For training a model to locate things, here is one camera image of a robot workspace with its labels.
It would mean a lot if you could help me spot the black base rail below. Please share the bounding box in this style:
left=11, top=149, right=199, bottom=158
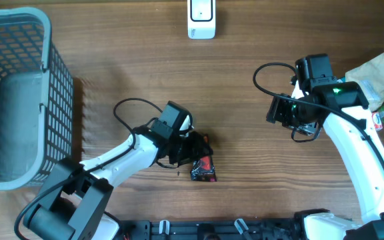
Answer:
left=115, top=218, right=307, bottom=240

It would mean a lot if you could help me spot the small red packet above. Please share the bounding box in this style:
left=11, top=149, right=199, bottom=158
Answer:
left=372, top=112, right=383, bottom=131

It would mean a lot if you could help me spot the clear bag with printed card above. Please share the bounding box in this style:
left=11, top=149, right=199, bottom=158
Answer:
left=190, top=134, right=218, bottom=183

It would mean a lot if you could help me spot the white barcode scanner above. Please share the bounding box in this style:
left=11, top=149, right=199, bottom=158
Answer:
left=187, top=0, right=216, bottom=40

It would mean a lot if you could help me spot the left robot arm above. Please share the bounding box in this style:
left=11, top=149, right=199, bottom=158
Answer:
left=14, top=101, right=213, bottom=239

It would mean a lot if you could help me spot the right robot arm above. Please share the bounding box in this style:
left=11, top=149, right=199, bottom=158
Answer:
left=267, top=54, right=384, bottom=239

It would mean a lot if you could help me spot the grey plastic mesh basket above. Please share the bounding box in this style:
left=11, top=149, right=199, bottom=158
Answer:
left=0, top=7, right=74, bottom=191

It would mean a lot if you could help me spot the white box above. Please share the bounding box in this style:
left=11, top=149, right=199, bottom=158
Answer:
left=345, top=53, right=384, bottom=111

